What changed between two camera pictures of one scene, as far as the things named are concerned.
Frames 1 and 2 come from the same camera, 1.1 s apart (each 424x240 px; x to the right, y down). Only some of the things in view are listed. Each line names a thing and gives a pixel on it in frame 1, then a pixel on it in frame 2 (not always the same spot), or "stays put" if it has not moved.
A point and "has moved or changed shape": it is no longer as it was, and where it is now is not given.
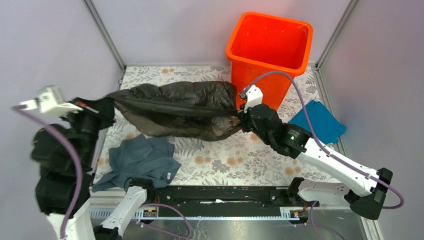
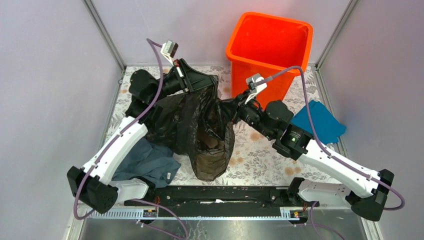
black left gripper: (103, 108) to (191, 80)
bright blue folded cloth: (326, 128) stays put
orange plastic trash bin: (260, 43) stays put
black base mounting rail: (224, 201) stays put
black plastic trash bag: (188, 110) has moved or changed shape
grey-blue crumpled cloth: (142, 157) stays put
